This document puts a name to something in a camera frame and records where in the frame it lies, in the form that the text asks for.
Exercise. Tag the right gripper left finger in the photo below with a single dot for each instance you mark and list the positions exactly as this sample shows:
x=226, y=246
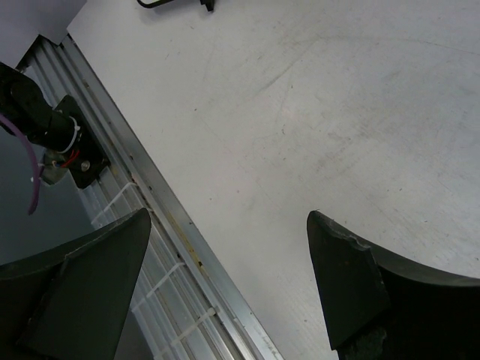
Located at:
x=71, y=301

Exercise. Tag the black wire whiteboard stand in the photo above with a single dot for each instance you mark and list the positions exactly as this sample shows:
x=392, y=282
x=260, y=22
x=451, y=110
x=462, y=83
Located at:
x=209, y=4

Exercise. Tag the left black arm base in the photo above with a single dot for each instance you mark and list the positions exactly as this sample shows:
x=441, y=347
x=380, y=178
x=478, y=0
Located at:
x=85, y=161

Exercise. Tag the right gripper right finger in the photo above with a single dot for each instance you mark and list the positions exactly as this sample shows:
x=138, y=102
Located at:
x=380, y=305

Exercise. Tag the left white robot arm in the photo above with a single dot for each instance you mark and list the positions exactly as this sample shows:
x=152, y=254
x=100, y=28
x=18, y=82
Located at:
x=23, y=103

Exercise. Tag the aluminium rail frame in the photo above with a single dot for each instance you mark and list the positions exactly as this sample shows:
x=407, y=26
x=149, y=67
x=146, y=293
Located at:
x=185, y=303

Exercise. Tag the white dry-erase whiteboard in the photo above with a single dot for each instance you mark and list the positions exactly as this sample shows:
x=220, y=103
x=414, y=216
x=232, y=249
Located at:
x=153, y=3

